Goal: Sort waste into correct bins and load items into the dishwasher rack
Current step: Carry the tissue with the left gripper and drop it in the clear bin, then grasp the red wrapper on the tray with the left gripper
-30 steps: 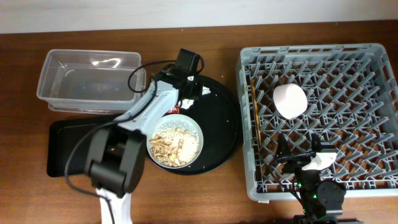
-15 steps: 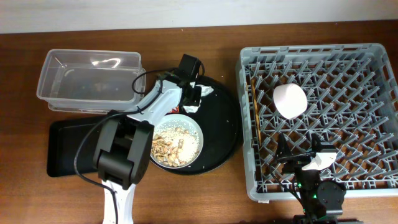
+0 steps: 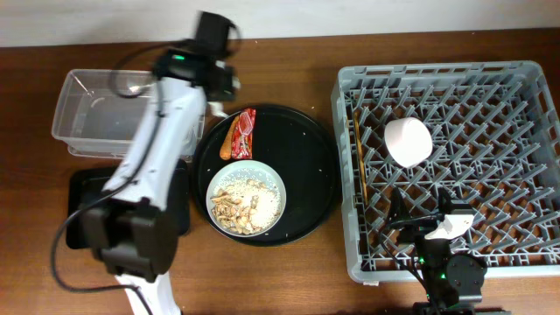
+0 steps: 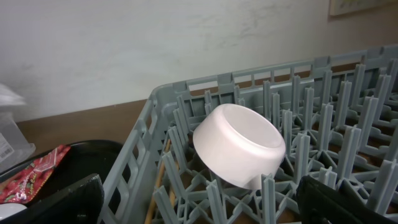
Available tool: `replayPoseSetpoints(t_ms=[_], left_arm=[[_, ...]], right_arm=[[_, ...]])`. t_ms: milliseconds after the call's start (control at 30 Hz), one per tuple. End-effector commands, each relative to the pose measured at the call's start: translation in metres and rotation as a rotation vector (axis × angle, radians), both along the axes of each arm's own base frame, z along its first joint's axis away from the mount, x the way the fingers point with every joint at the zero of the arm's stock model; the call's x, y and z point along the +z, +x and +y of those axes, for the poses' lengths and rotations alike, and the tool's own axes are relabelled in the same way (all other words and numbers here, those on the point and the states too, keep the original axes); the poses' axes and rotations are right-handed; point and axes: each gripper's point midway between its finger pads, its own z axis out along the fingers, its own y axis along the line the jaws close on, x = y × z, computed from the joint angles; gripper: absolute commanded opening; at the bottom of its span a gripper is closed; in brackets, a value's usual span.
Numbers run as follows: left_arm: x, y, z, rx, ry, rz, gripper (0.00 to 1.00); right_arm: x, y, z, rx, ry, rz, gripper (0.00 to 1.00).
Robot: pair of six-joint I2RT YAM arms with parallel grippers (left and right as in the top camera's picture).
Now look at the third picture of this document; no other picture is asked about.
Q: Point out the clear plastic bin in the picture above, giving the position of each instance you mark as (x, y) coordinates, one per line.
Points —
(92, 120)

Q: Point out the round black tray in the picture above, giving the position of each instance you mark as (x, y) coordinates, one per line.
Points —
(305, 156)

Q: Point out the grey plate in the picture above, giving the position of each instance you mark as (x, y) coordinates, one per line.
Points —
(246, 169)

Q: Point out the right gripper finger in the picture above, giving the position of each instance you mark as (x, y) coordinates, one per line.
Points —
(397, 209)
(448, 205)

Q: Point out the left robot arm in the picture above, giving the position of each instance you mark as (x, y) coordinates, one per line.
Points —
(130, 228)

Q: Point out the wooden chopstick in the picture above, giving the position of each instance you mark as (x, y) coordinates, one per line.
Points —
(357, 133)

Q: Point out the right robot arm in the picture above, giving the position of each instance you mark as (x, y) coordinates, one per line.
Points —
(452, 282)

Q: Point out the orange carrot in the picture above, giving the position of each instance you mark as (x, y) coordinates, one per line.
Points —
(227, 146)

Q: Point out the rice and peanut shells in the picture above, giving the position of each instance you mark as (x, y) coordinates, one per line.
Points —
(245, 206)

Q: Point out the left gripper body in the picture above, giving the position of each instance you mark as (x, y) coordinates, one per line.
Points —
(228, 88)

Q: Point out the white tissue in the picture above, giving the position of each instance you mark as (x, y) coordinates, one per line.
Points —
(217, 109)

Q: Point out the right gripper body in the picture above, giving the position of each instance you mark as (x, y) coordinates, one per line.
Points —
(416, 230)

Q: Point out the black rectangular tray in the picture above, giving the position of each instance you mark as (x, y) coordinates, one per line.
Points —
(85, 186)

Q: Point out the red snack wrapper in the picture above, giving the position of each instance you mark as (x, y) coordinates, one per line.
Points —
(242, 147)

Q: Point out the grey dishwasher rack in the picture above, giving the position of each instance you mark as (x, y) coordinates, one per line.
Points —
(495, 134)

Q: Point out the white bowl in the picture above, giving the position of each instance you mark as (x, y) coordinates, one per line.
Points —
(408, 141)

